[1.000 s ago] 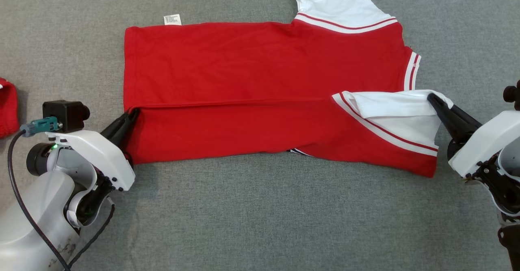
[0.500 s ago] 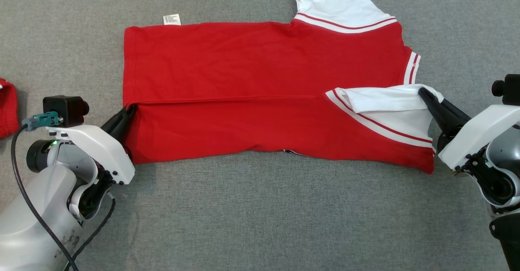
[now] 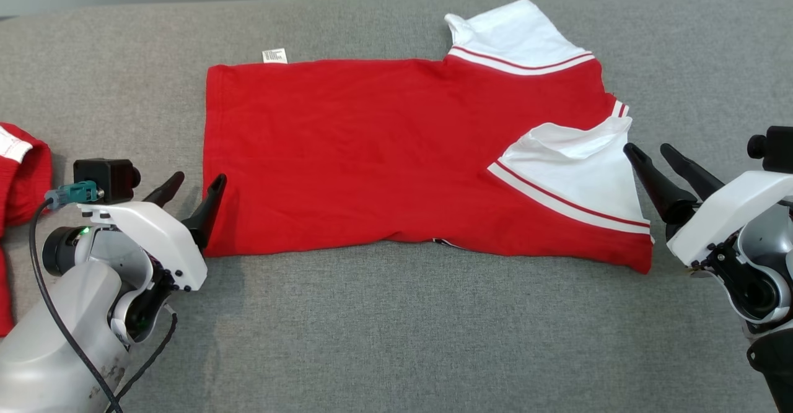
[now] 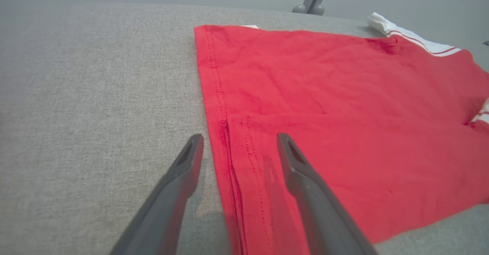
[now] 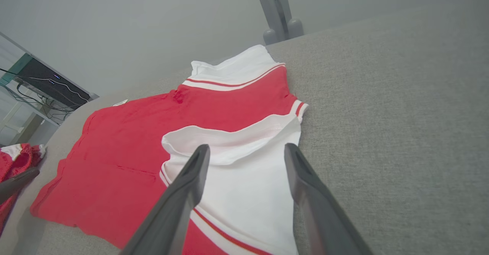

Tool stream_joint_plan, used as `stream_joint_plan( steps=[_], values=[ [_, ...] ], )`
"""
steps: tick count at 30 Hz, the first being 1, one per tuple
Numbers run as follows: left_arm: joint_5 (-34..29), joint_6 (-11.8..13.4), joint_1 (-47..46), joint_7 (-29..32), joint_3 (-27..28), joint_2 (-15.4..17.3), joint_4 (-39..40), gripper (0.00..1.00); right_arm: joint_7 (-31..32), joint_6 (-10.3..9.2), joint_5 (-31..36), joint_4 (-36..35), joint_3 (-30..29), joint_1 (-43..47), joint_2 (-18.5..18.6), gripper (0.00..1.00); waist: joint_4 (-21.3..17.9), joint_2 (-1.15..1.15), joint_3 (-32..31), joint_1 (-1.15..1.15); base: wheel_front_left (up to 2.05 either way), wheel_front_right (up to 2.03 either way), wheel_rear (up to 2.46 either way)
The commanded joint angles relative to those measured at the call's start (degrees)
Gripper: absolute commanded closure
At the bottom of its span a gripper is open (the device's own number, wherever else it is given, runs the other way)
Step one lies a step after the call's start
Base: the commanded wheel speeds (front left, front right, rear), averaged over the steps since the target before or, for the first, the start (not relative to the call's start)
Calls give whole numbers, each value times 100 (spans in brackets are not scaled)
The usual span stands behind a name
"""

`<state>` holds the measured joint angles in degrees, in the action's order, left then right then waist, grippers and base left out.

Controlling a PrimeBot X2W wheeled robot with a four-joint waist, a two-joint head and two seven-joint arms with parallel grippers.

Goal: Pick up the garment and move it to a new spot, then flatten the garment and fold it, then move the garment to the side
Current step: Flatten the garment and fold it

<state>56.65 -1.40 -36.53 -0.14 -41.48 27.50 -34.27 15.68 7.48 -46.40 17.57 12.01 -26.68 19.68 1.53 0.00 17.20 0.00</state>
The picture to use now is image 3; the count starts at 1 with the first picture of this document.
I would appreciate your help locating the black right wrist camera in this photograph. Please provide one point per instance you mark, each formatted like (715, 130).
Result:
(774, 150)

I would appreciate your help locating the red basketball shorts number 23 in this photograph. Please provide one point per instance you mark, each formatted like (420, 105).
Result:
(25, 184)

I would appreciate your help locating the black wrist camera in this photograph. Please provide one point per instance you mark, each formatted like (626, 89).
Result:
(102, 178)
(774, 150)

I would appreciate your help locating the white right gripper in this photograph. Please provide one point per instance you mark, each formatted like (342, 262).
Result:
(731, 205)

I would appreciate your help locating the red white-sleeved t-shirt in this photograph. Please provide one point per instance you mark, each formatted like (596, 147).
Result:
(372, 153)

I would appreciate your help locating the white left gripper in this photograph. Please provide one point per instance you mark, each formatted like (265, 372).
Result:
(167, 239)

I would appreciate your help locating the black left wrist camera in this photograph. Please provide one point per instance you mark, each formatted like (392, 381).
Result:
(102, 178)

